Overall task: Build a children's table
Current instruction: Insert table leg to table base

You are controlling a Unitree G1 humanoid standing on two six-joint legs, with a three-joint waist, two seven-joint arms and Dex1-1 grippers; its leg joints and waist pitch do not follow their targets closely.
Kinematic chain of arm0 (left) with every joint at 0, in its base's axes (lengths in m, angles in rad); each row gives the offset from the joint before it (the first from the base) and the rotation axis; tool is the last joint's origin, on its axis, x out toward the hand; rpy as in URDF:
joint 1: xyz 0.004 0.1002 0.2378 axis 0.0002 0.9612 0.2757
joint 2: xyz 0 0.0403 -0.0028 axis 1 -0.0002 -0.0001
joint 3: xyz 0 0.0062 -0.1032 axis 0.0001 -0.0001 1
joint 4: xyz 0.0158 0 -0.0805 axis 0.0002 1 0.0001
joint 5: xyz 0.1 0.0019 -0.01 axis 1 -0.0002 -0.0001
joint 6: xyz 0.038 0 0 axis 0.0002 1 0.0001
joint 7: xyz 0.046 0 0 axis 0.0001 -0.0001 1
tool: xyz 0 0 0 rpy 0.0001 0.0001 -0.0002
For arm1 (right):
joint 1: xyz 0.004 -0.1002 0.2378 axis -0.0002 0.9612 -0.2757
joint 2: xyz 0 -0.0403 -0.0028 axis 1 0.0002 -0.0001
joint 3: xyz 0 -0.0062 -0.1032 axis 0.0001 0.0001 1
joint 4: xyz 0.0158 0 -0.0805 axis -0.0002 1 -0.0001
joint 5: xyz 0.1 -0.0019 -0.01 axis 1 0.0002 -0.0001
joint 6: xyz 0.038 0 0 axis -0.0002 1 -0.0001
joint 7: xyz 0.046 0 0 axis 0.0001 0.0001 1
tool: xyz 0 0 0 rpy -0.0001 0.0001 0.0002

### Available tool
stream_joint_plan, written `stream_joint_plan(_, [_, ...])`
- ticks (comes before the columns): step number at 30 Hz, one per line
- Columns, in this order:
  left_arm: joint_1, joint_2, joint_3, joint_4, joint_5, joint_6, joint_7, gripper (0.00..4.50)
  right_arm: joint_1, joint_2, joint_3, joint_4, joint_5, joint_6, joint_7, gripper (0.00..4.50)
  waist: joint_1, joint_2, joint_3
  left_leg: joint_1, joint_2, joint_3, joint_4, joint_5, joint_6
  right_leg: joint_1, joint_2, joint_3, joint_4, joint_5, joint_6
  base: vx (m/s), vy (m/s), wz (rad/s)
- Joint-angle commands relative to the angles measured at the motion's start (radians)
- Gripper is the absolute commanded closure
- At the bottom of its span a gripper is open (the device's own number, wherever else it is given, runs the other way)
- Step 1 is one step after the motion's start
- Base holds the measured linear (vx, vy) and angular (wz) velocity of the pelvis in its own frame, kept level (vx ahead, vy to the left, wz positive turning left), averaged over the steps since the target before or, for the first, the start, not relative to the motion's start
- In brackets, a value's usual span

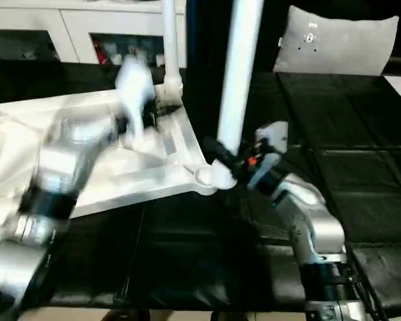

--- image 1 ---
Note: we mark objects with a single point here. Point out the white plastic table top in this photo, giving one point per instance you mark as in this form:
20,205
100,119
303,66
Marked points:
120,174

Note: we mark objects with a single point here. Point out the white plastic table leg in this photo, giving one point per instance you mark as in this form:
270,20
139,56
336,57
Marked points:
240,73
172,40

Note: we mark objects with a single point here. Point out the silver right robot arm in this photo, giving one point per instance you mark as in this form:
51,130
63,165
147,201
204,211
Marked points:
314,220

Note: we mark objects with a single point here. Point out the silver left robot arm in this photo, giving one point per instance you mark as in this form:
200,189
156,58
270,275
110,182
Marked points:
63,150

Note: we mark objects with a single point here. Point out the black work mat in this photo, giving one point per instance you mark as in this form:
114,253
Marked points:
337,117

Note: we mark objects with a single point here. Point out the white glass-door cabinet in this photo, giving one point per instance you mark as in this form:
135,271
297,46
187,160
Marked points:
87,20

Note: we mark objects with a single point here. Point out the black box with gold label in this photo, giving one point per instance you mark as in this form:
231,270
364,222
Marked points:
270,26

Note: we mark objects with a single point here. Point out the grey cushion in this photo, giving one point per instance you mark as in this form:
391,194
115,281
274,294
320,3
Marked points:
337,47

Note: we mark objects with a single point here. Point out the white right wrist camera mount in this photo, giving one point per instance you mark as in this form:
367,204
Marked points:
274,137

